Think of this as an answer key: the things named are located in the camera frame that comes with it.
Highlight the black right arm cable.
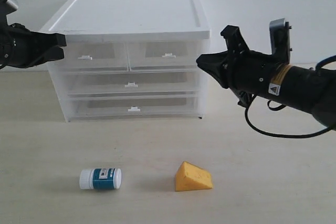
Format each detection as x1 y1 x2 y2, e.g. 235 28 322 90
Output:
244 55 336 139

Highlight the white plastic drawer cabinet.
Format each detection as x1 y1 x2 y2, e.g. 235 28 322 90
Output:
41 0 211 122

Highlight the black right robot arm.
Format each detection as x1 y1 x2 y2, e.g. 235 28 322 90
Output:
196 19 335 127

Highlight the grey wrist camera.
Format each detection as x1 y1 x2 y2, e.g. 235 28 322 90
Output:
269 18 291 64
1 0 19 15

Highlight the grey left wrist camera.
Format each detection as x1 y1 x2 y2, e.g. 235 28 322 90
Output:
1 0 19 15

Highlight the white blue pill bottle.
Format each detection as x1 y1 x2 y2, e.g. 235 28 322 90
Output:
79 168 122 190

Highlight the yellow cheese wedge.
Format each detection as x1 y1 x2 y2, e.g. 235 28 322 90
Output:
174 161 214 191

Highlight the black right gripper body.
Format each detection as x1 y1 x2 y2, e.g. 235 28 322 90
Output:
224 50 284 106

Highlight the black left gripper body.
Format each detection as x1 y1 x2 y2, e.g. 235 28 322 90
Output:
1 23 38 69

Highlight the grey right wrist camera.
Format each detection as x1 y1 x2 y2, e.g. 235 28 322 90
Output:
269 18 291 64

